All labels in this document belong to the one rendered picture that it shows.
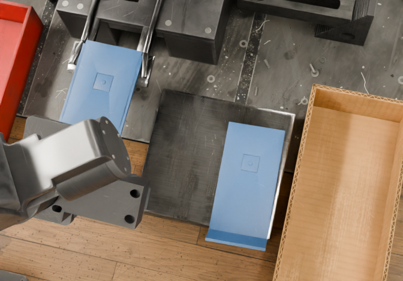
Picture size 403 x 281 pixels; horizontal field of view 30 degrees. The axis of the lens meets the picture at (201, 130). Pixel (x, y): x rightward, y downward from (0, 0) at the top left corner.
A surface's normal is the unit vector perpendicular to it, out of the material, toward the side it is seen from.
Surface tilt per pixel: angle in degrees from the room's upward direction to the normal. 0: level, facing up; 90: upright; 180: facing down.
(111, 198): 25
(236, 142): 0
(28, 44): 90
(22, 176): 13
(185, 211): 0
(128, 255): 0
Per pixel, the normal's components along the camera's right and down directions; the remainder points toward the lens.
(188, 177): -0.06, -0.29
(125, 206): -0.12, 0.13
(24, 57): 0.97, 0.20
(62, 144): -0.26, -0.21
